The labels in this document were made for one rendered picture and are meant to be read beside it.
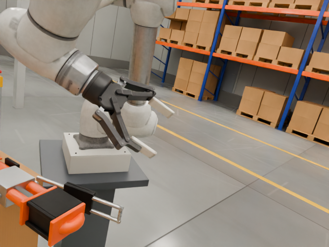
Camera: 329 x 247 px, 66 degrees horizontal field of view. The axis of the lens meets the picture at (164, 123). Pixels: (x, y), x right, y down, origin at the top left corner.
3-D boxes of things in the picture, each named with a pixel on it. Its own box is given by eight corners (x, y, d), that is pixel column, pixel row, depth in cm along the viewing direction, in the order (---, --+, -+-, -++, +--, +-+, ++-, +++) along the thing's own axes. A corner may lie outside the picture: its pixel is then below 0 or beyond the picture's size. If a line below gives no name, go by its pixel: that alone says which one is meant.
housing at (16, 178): (-17, 193, 52) (-17, 174, 50) (15, 182, 57) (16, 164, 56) (4, 209, 49) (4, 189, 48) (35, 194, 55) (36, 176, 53)
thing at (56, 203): (18, 224, 46) (20, 201, 44) (53, 206, 52) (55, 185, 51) (50, 248, 42) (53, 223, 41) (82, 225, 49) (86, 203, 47)
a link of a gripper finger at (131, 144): (124, 135, 56) (118, 144, 54) (142, 147, 57) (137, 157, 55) (121, 137, 57) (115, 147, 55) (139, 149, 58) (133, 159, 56)
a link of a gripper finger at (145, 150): (132, 135, 56) (131, 137, 56) (157, 152, 58) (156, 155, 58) (127, 140, 59) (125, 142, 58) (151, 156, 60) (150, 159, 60)
